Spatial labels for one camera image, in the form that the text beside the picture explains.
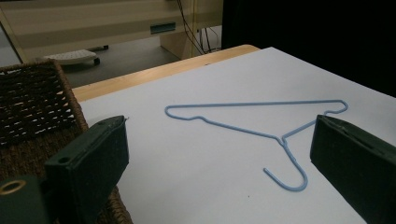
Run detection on white wheeled platform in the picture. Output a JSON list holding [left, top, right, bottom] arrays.
[[43, 49, 101, 66]]

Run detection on black cables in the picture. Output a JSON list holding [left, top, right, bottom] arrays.
[[177, 0, 222, 55]]

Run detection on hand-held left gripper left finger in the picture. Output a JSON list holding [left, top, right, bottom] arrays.
[[44, 115, 130, 224]]

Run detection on beige cabinet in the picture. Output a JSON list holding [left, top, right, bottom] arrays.
[[0, 0, 224, 64]]

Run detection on white sheet table cover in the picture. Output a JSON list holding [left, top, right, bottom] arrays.
[[78, 46, 396, 224]]

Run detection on blue wire clothes hanger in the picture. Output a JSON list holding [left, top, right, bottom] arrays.
[[163, 99, 349, 192]]

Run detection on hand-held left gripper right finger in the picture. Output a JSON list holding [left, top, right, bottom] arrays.
[[309, 114, 396, 224]]

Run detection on black curtain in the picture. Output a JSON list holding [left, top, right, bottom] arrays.
[[221, 0, 396, 98]]

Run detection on brown woven wicker basket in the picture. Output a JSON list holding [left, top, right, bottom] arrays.
[[0, 59, 134, 224]]

